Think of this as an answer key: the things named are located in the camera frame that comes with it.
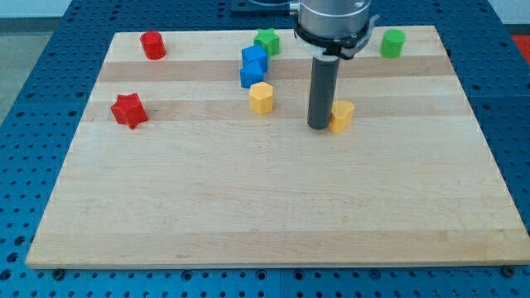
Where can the green star block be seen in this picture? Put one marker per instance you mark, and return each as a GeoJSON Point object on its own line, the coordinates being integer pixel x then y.
{"type": "Point", "coordinates": [268, 40]}

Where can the yellow hexagon block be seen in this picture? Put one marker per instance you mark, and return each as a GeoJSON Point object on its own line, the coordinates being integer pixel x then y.
{"type": "Point", "coordinates": [261, 98]}

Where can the blue triangle block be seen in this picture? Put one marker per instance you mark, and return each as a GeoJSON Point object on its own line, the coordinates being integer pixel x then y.
{"type": "Point", "coordinates": [250, 74]}

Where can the yellow heart block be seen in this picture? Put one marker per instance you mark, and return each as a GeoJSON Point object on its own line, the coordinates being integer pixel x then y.
{"type": "Point", "coordinates": [341, 116]}

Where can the light wooden board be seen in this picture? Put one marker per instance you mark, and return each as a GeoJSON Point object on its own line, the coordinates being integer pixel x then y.
{"type": "Point", "coordinates": [207, 183]}

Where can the red star block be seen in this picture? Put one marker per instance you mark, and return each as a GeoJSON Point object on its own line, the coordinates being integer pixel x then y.
{"type": "Point", "coordinates": [128, 110]}

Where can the red cylinder block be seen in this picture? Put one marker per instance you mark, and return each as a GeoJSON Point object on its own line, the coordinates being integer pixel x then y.
{"type": "Point", "coordinates": [153, 45]}

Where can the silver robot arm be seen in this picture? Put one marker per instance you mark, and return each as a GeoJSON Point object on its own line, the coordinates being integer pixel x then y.
{"type": "Point", "coordinates": [332, 19]}

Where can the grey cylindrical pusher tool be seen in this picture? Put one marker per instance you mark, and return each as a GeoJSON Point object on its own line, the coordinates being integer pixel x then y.
{"type": "Point", "coordinates": [322, 91]}

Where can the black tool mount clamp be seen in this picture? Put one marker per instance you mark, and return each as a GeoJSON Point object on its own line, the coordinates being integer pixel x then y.
{"type": "Point", "coordinates": [345, 48]}

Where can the green cylinder block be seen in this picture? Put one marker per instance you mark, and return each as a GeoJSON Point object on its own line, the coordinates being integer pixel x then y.
{"type": "Point", "coordinates": [392, 43]}

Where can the blue cube block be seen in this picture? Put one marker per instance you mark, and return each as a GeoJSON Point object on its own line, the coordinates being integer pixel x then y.
{"type": "Point", "coordinates": [255, 54]}

